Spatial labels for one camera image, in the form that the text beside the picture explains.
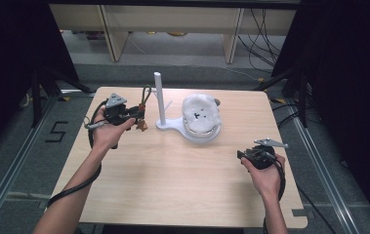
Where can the dark round table spot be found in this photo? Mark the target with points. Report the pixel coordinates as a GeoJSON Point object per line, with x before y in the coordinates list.
{"type": "Point", "coordinates": [217, 102]}

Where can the black curtain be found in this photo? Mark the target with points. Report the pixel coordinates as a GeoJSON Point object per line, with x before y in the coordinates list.
{"type": "Point", "coordinates": [10, 65]}
{"type": "Point", "coordinates": [351, 81]}

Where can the person's left hand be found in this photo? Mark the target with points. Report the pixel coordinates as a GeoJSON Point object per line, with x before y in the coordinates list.
{"type": "Point", "coordinates": [107, 133]}

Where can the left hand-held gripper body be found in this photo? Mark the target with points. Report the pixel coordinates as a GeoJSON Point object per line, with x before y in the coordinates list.
{"type": "Point", "coordinates": [115, 112]}

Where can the white bowl with silver rim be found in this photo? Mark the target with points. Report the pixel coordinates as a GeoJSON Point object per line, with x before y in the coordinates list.
{"type": "Point", "coordinates": [202, 132]}

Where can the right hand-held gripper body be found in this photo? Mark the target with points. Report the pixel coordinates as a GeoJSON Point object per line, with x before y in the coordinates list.
{"type": "Point", "coordinates": [262, 156]}

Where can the person's right hand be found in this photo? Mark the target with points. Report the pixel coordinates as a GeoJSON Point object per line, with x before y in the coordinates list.
{"type": "Point", "coordinates": [265, 180]}

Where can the black metal stand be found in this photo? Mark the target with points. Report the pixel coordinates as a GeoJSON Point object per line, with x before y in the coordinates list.
{"type": "Point", "coordinates": [303, 97]}
{"type": "Point", "coordinates": [37, 97]}

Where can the aluminium floor rail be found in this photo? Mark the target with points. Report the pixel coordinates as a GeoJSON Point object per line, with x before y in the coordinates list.
{"type": "Point", "coordinates": [13, 169]}
{"type": "Point", "coordinates": [322, 175]}

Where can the white plush bear face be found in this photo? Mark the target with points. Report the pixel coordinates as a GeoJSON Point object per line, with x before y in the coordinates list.
{"type": "Point", "coordinates": [201, 112]}

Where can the white key stand with pegs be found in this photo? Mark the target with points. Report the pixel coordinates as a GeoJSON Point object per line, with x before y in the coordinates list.
{"type": "Point", "coordinates": [160, 97]}

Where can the light wooden shelf unit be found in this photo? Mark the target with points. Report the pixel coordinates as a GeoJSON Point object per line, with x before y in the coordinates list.
{"type": "Point", "coordinates": [172, 19]}

